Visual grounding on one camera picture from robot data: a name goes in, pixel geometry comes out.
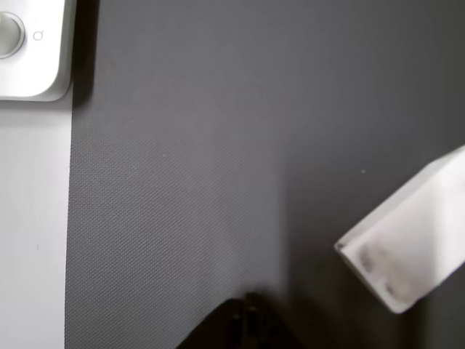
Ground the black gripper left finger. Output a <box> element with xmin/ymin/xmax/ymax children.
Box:
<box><xmin>177</xmin><ymin>297</ymin><xmax>243</xmax><ymax>349</ymax></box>

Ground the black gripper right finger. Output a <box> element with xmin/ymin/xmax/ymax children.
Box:
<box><xmin>244</xmin><ymin>292</ymin><xmax>302</xmax><ymax>349</ymax></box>

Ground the white rectangular block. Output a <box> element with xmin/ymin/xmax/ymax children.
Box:
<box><xmin>333</xmin><ymin>145</ymin><xmax>465</xmax><ymax>315</ymax></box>

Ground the dark grey textured mat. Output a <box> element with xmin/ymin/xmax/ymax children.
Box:
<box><xmin>64</xmin><ymin>0</ymin><xmax>465</xmax><ymax>349</ymax></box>

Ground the white device with round knob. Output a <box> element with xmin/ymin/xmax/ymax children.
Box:
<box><xmin>0</xmin><ymin>0</ymin><xmax>78</xmax><ymax>103</ymax></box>

